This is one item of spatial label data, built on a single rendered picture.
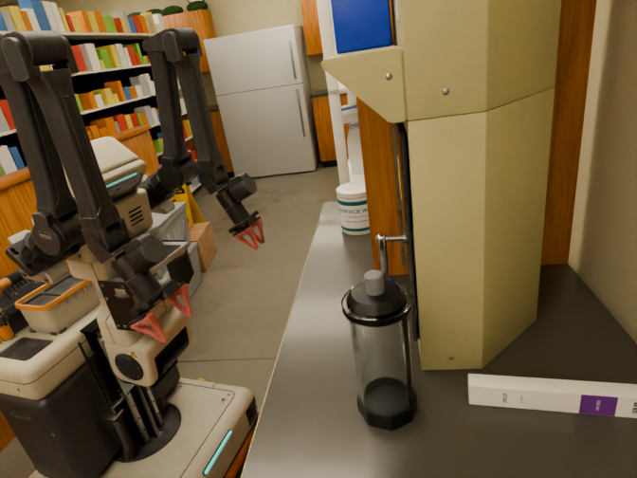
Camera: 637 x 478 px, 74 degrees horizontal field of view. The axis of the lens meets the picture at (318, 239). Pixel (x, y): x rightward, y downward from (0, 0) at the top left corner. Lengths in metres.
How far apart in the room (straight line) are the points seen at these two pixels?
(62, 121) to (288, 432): 0.70
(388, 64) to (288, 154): 5.18
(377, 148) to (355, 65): 0.42
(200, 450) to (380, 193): 1.15
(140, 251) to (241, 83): 4.94
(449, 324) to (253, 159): 5.27
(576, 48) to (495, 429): 0.77
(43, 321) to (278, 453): 1.05
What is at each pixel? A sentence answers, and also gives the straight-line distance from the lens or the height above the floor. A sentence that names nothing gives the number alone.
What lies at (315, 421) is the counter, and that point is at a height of 0.94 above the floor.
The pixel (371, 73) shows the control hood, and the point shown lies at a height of 1.48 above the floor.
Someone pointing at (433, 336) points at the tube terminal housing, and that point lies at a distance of 0.82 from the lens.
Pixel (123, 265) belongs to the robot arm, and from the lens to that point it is 1.01.
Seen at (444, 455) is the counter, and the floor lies 0.94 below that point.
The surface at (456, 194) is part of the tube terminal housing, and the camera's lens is 0.70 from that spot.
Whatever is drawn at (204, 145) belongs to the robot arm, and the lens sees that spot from 1.29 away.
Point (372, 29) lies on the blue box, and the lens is 0.84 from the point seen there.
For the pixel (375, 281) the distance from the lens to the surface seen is 0.63.
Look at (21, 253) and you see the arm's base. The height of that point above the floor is 1.19.
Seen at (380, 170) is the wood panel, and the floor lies 1.23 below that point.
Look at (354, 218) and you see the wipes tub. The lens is 1.40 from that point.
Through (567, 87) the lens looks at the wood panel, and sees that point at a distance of 1.10.
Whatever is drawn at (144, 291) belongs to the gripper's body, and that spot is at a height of 1.10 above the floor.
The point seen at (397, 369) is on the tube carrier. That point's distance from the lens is 0.70.
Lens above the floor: 1.53
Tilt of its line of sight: 24 degrees down
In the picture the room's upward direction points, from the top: 9 degrees counter-clockwise
